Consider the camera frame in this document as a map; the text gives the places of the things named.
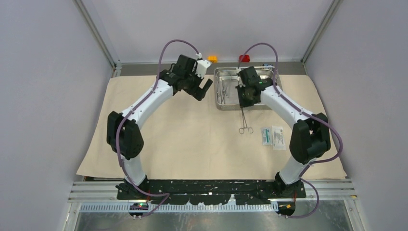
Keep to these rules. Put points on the steel hemostat clamp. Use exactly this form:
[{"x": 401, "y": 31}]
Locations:
[{"x": 245, "y": 128}]

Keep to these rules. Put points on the green white sterile packet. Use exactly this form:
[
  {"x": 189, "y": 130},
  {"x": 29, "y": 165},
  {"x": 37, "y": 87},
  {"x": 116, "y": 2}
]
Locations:
[{"x": 266, "y": 133}]

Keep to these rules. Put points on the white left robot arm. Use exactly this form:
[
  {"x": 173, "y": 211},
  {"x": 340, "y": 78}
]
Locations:
[{"x": 124, "y": 128}]

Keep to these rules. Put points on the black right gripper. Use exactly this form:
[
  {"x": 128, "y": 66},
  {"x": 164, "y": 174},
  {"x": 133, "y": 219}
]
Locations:
[{"x": 243, "y": 102}]

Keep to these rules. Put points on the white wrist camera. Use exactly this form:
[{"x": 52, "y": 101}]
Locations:
[
  {"x": 240, "y": 82},
  {"x": 201, "y": 66}
]

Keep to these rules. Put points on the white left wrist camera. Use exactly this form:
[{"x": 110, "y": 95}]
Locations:
[{"x": 201, "y": 66}]

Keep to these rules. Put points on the cream cloth wrap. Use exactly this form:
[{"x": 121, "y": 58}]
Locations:
[{"x": 186, "y": 139}]

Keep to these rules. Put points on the red block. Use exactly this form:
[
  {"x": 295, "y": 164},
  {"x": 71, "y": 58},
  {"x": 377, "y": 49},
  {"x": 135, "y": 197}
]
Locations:
[{"x": 244, "y": 58}]

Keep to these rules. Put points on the yellow block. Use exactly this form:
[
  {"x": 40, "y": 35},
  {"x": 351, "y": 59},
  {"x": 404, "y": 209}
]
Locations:
[{"x": 212, "y": 58}]

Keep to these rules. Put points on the steel mesh instrument tray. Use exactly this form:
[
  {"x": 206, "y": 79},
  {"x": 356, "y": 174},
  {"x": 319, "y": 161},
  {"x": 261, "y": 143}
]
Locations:
[{"x": 232, "y": 103}]

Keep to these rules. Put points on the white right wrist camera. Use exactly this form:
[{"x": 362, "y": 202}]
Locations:
[{"x": 240, "y": 82}]

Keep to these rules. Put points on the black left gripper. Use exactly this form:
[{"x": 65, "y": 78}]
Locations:
[{"x": 197, "y": 92}]

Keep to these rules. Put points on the steel forceps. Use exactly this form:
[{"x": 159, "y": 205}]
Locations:
[{"x": 225, "y": 87}]

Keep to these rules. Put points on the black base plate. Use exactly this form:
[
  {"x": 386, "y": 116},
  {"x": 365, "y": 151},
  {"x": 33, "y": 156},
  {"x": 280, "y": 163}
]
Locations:
[{"x": 209, "y": 192}]

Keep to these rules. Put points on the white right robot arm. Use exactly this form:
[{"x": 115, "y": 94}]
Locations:
[{"x": 310, "y": 137}]

